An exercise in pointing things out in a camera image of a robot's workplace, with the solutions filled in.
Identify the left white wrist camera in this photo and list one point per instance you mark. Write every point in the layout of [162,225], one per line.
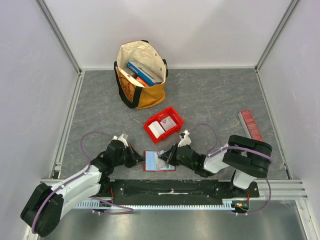
[123,138]

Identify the silver card in bin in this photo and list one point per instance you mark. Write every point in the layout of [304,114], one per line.
[167,123]

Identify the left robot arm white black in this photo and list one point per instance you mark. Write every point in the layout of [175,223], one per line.
[49,203]

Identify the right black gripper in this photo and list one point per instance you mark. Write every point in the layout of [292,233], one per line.
[174,153]

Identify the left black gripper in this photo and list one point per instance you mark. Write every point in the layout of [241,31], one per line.
[135,157]

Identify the blue book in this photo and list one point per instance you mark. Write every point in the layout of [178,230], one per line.
[140,70]

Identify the red silver long box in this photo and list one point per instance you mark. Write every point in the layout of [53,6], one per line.
[249,125]

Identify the slotted cable duct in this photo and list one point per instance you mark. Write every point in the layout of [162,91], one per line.
[226,205]

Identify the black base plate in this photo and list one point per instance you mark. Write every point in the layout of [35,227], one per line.
[205,187]

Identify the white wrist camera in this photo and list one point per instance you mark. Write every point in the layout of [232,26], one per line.
[123,138]
[184,138]

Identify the orange book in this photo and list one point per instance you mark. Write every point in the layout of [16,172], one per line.
[142,82]

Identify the red leather card holder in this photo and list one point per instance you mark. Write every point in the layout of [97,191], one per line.
[156,170]

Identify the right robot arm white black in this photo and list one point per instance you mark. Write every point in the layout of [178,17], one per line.
[250,158]

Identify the red plastic bin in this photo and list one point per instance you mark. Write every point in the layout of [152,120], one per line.
[169,111]

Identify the white card stack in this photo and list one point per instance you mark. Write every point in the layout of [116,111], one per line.
[156,129]

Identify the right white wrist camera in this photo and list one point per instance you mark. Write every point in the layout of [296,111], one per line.
[184,138]

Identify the yellow canvas tote bag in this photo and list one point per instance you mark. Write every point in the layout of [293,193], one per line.
[133,94]

